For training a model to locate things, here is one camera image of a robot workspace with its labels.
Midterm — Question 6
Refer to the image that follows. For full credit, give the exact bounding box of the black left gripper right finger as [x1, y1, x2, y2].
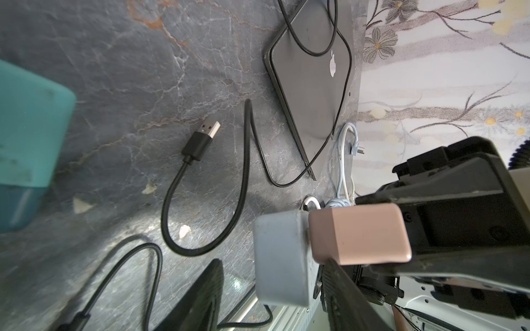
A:
[321, 259, 390, 331]

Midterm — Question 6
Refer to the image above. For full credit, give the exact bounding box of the thick white power cord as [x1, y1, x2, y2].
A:
[300, 194, 324, 212]

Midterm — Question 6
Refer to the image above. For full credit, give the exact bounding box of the thin black charger cable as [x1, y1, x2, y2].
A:
[53, 0, 353, 331]

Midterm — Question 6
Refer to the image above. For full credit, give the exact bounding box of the small pink plug adapter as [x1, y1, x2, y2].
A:
[309, 204, 412, 266]

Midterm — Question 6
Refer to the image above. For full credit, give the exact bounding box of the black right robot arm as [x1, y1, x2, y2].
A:
[356, 137, 529, 330]

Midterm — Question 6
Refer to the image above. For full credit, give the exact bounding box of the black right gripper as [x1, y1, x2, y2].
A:
[356, 137, 529, 319]

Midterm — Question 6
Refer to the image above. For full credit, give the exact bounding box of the light blue coiled cable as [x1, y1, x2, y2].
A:
[324, 121, 366, 210]

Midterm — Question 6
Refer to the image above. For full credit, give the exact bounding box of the grey white power strip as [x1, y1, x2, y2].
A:
[253, 210, 319, 308]

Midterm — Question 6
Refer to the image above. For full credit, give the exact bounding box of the dark grey closed laptop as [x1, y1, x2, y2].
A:
[264, 1, 353, 180]

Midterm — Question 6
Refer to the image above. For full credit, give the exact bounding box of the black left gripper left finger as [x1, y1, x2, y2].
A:
[155, 259, 224, 331]

